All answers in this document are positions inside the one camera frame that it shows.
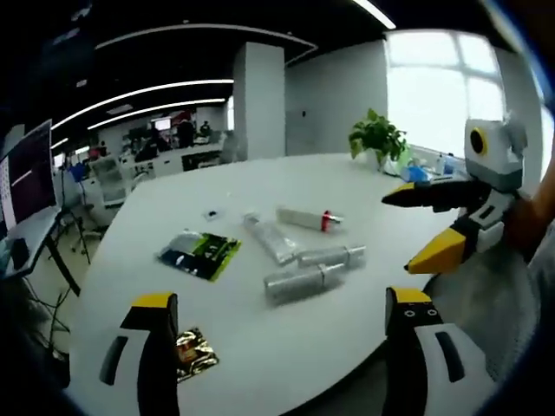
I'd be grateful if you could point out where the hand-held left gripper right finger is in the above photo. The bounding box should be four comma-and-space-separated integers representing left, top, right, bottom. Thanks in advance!
381, 285, 496, 416

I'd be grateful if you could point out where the gold skincare sachet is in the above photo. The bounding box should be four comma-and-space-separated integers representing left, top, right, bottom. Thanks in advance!
174, 326, 220, 383

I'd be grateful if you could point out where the slim silver skincare bottle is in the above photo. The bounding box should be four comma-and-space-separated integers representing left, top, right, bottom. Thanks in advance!
297, 244, 368, 269

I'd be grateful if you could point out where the green potted plant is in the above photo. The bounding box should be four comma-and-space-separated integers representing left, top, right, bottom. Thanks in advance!
348, 107, 412, 174

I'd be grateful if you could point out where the wide silver skincare bottle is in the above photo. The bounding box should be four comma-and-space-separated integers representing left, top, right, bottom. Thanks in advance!
262, 261, 349, 308

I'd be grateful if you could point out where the blue plastic bag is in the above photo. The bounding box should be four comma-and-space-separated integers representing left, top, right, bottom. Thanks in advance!
397, 159, 436, 184

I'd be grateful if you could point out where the green black skincare packet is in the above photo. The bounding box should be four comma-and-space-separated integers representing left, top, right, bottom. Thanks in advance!
156, 231, 243, 284

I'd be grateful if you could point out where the small blue white bottle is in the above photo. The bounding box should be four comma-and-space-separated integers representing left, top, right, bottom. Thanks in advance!
436, 153, 461, 178

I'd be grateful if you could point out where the person's grey clothing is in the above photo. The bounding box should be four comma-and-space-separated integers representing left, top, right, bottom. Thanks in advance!
422, 233, 555, 393

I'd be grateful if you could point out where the computer monitor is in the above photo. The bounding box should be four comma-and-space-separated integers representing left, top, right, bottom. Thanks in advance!
0, 118, 58, 233

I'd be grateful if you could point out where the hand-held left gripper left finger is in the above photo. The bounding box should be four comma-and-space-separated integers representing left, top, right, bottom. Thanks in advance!
64, 292, 180, 416

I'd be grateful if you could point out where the side desk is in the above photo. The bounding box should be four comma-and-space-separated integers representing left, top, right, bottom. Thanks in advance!
0, 205, 83, 298

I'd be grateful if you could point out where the small black object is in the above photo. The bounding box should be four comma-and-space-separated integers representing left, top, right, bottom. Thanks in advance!
202, 205, 230, 223

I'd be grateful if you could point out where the white office chair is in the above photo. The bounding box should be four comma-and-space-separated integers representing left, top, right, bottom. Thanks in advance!
92, 154, 127, 208

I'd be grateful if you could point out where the black tripod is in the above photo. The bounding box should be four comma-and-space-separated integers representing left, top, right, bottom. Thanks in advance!
59, 166, 93, 266

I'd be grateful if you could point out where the white skincare bottle red ring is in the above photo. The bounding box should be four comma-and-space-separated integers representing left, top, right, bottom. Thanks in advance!
276, 206, 348, 235

